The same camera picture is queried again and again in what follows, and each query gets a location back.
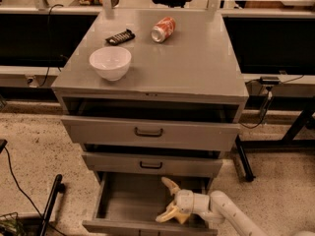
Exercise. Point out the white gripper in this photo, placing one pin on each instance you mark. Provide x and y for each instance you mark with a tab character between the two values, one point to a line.
184	201

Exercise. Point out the green yellow sponge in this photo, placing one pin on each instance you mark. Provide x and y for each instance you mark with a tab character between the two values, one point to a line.
182	217

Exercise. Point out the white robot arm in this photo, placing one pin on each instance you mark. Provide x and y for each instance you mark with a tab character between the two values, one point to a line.
214	208

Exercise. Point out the grey open bottom drawer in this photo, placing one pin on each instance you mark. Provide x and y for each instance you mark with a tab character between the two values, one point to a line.
128	204

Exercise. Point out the grey middle drawer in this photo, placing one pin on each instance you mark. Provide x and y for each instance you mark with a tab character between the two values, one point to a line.
152	164

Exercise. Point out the grey metal drawer cabinet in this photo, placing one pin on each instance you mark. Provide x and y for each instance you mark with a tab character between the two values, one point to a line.
193	77

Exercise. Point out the grey top drawer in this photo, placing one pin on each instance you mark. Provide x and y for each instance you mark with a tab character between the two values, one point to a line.
150	133

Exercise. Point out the black stand leg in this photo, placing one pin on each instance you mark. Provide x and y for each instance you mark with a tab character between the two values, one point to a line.
57	188

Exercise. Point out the white bowl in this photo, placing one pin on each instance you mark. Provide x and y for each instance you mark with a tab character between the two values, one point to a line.
111	62

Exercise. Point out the orange soda can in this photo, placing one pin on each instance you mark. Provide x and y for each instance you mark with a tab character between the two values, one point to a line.
163	29

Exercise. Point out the black snack bar wrapper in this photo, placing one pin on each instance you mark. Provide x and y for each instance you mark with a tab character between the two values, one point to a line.
120	38

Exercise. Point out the black table leg frame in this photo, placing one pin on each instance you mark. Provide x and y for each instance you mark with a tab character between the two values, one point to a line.
287	143

